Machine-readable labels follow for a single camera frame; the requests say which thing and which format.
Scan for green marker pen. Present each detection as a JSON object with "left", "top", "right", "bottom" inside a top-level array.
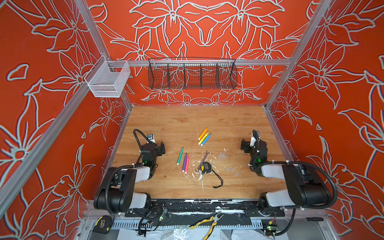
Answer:
[{"left": 177, "top": 147, "right": 184, "bottom": 165}]

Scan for blue marker pen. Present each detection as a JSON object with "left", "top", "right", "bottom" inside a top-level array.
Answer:
[{"left": 201, "top": 134, "right": 212, "bottom": 146}]

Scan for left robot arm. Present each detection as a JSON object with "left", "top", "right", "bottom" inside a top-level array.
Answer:
[{"left": 94, "top": 129, "right": 166, "bottom": 215}]

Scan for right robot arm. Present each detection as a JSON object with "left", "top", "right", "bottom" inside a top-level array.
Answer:
[{"left": 241, "top": 130, "right": 338, "bottom": 216}]

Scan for purple marker pen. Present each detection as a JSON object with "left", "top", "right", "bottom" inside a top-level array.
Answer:
[{"left": 182, "top": 153, "right": 188, "bottom": 172}]

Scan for pink marker pen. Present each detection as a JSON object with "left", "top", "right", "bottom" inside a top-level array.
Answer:
[{"left": 184, "top": 154, "right": 190, "bottom": 174}]

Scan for yellow highlighter pen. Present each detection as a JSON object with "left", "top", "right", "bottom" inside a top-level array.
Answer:
[{"left": 199, "top": 132, "right": 209, "bottom": 145}]

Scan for orange highlighter pen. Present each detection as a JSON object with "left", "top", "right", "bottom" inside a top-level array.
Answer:
[{"left": 198, "top": 128, "right": 208, "bottom": 141}]

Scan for black tape measure on table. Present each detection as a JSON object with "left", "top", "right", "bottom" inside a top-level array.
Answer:
[{"left": 200, "top": 162, "right": 224, "bottom": 189}]

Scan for small circuit board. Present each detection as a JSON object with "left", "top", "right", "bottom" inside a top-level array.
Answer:
[{"left": 262, "top": 219, "right": 279, "bottom": 238}]

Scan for white mesh basket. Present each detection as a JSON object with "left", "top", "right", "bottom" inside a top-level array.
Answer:
[{"left": 85, "top": 56, "right": 131, "bottom": 98}]

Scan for black yellow tape measure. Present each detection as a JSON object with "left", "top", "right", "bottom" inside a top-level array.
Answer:
[{"left": 93, "top": 215, "right": 115, "bottom": 234}]

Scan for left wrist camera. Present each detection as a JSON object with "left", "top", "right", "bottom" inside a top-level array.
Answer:
[{"left": 147, "top": 134, "right": 156, "bottom": 143}]

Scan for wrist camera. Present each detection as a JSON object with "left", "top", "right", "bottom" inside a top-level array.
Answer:
[
  {"left": 250, "top": 130, "right": 260, "bottom": 147},
  {"left": 147, "top": 134, "right": 156, "bottom": 143}
]

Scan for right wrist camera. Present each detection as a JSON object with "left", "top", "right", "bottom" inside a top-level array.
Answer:
[{"left": 250, "top": 130, "right": 260, "bottom": 147}]

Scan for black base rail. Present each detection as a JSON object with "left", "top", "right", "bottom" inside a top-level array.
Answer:
[{"left": 124, "top": 198, "right": 286, "bottom": 218}]

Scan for yellow handled pliers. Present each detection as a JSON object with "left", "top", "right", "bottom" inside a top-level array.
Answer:
[{"left": 189, "top": 211, "right": 225, "bottom": 240}]

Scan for black wire basket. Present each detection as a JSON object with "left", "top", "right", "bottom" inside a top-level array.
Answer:
[{"left": 148, "top": 58, "right": 238, "bottom": 90}]

